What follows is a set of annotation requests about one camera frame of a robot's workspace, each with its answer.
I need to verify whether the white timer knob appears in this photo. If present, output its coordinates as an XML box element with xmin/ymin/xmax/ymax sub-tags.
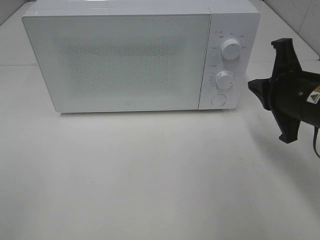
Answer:
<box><xmin>215</xmin><ymin>70</ymin><xmax>234</xmax><ymax>89</ymax></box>

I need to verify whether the round door release button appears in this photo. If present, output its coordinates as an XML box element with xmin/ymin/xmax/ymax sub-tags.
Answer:
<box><xmin>210</xmin><ymin>94</ymin><xmax>227</xmax><ymax>107</ymax></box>

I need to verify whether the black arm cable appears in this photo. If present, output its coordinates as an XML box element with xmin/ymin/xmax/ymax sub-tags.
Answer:
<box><xmin>312</xmin><ymin>124</ymin><xmax>320</xmax><ymax>159</ymax></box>

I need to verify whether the white microwave oven body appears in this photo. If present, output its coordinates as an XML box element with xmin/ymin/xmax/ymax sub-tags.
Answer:
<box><xmin>22</xmin><ymin>0</ymin><xmax>261</xmax><ymax>111</ymax></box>

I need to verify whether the upper white power knob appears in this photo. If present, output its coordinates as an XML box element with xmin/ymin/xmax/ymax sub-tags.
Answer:
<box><xmin>220</xmin><ymin>37</ymin><xmax>242</xmax><ymax>60</ymax></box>

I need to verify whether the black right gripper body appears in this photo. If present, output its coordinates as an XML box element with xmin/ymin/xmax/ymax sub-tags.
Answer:
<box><xmin>264</xmin><ymin>71</ymin><xmax>320</xmax><ymax>125</ymax></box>

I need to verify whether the white microwave door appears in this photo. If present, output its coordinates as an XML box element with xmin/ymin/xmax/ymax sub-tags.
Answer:
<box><xmin>22</xmin><ymin>14</ymin><xmax>211</xmax><ymax>113</ymax></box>

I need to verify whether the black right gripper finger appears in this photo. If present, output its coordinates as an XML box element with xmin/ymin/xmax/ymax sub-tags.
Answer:
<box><xmin>271</xmin><ymin>38</ymin><xmax>302</xmax><ymax>78</ymax></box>
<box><xmin>248</xmin><ymin>78</ymin><xmax>299</xmax><ymax>144</ymax></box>

